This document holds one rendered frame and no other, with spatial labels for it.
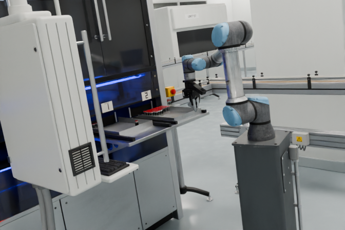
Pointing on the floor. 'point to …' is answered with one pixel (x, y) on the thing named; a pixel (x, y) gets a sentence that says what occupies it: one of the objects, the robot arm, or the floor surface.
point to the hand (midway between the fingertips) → (196, 109)
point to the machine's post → (161, 91)
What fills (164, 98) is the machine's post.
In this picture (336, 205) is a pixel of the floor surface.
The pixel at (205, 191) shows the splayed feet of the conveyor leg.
